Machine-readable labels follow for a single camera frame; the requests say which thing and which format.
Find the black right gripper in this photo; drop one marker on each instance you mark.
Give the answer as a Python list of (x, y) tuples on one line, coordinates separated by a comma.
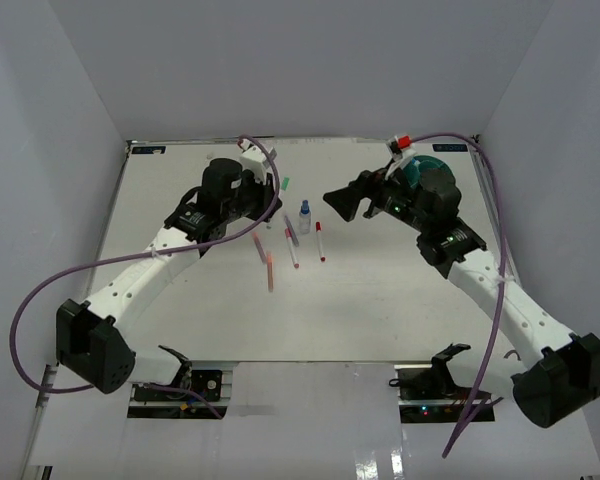
[(347, 201)]

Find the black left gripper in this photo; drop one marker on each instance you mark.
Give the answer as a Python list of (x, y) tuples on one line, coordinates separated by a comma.
[(265, 192)]

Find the red-capped white marker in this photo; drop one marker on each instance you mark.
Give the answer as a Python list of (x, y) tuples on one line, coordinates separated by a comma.
[(319, 239)]

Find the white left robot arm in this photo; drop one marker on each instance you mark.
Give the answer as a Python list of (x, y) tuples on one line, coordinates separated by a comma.
[(91, 337)]

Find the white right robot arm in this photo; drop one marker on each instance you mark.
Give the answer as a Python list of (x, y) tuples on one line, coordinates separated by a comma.
[(560, 369)]

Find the small blue-capped spray bottle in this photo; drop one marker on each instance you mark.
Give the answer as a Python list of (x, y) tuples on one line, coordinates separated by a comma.
[(305, 217)]

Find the pink-tipped purple pen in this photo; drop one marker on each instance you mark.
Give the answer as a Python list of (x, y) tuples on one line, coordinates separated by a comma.
[(259, 247)]

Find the purple clear-capped pen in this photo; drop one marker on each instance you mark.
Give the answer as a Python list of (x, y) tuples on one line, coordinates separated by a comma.
[(291, 229)]

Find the pink-capped white marker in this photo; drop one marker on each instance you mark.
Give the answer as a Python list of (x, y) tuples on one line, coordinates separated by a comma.
[(292, 248)]

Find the teal round divided organizer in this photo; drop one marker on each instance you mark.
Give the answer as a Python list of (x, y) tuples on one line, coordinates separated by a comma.
[(420, 164)]

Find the left blue table label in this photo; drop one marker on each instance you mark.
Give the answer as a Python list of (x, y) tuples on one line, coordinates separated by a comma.
[(148, 150)]

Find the blue table label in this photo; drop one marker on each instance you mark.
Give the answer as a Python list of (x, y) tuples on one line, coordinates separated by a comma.
[(449, 147), (148, 150)]

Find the right blue table label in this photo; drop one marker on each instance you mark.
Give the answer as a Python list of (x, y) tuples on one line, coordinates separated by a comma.
[(449, 147)]

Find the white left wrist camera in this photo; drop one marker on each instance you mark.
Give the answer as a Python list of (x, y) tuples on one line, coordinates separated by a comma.
[(253, 161)]

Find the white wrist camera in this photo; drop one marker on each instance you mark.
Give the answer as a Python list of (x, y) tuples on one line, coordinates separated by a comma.
[(253, 161), (402, 152)]

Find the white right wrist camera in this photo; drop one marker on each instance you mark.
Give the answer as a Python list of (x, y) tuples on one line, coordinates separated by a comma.
[(402, 152)]

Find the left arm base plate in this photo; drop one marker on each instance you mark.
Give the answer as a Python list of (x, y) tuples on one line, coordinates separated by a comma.
[(199, 395)]

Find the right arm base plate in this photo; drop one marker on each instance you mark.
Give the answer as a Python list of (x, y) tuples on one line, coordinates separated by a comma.
[(422, 401)]

